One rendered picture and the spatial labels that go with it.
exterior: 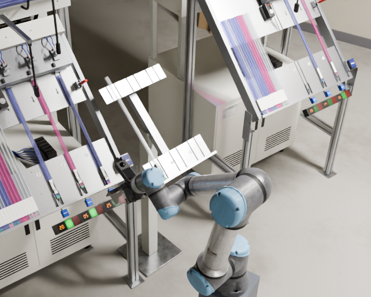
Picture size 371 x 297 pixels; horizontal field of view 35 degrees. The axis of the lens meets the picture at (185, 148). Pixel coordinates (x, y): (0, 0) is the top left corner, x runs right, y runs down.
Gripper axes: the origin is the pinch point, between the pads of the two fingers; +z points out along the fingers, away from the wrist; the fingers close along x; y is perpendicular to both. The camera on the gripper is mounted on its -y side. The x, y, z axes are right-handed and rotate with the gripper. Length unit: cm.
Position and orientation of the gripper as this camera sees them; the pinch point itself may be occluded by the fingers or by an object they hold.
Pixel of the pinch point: (119, 188)
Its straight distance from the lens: 243.5
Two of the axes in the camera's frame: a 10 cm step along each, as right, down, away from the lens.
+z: -4.3, 2.3, 8.7
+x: 8.0, -3.5, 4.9
